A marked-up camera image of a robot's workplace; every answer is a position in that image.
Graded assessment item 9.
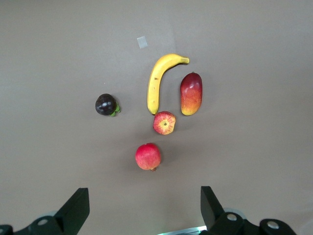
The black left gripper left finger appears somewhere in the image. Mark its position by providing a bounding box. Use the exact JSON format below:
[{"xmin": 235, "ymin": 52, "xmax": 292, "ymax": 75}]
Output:
[{"xmin": 0, "ymin": 188, "xmax": 90, "ymax": 235}]

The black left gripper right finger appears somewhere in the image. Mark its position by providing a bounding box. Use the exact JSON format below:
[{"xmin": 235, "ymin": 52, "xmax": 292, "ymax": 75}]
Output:
[{"xmin": 199, "ymin": 186, "xmax": 298, "ymax": 235}]

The yellow banana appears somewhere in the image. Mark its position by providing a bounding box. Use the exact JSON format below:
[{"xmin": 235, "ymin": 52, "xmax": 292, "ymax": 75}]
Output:
[{"xmin": 146, "ymin": 53, "xmax": 190, "ymax": 116}]

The red pomegranate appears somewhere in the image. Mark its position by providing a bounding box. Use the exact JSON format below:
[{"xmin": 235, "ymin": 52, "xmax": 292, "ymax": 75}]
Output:
[{"xmin": 135, "ymin": 142, "xmax": 162, "ymax": 172}]

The red yellow apple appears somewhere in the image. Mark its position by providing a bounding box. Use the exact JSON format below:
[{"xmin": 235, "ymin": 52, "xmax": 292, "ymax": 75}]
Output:
[{"xmin": 153, "ymin": 111, "xmax": 177, "ymax": 136}]

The dark purple eggplant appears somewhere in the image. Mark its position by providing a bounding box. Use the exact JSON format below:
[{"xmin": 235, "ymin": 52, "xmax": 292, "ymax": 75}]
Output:
[{"xmin": 94, "ymin": 93, "xmax": 121, "ymax": 117}]

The red yellow mango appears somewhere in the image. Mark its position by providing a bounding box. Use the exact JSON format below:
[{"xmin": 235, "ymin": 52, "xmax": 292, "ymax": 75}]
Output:
[{"xmin": 179, "ymin": 71, "xmax": 203, "ymax": 117}]

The small grey tape piece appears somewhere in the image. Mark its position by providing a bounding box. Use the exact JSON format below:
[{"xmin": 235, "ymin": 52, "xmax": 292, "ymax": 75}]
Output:
[{"xmin": 136, "ymin": 36, "xmax": 148, "ymax": 49}]

